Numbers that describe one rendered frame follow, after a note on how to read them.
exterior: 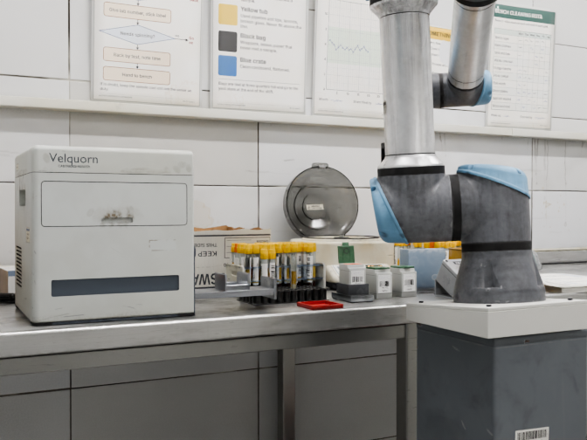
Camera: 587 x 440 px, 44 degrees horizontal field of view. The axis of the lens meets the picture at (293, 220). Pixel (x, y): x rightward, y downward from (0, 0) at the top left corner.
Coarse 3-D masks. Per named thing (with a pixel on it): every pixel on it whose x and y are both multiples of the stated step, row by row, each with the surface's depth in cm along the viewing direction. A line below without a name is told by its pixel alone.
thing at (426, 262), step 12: (408, 252) 169; (420, 252) 170; (432, 252) 171; (444, 252) 172; (408, 264) 169; (420, 264) 170; (432, 264) 171; (420, 276) 170; (432, 276) 171; (420, 288) 169; (432, 288) 169
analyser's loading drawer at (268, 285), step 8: (216, 272) 141; (240, 272) 142; (216, 280) 141; (224, 280) 137; (240, 280) 142; (248, 280) 139; (264, 280) 145; (272, 280) 142; (208, 288) 142; (216, 288) 141; (224, 288) 137; (232, 288) 138; (240, 288) 138; (248, 288) 139; (256, 288) 142; (264, 288) 142; (272, 288) 142; (200, 296) 135; (208, 296) 135; (216, 296) 136; (224, 296) 137; (232, 296) 138; (240, 296) 138; (264, 296) 145; (272, 296) 142
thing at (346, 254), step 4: (344, 244) 158; (348, 244) 159; (340, 248) 158; (344, 248) 158; (348, 248) 159; (352, 248) 159; (340, 252) 158; (344, 252) 158; (348, 252) 158; (352, 252) 159; (340, 256) 158; (344, 256) 158; (348, 256) 158; (352, 256) 159; (340, 260) 157; (344, 260) 158; (348, 260) 158; (352, 260) 159
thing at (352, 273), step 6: (342, 264) 156; (348, 264) 155; (354, 264) 156; (360, 264) 155; (342, 270) 156; (348, 270) 153; (354, 270) 153; (360, 270) 154; (342, 276) 156; (348, 276) 153; (354, 276) 153; (360, 276) 154; (342, 282) 156; (348, 282) 153; (354, 282) 153; (360, 282) 154
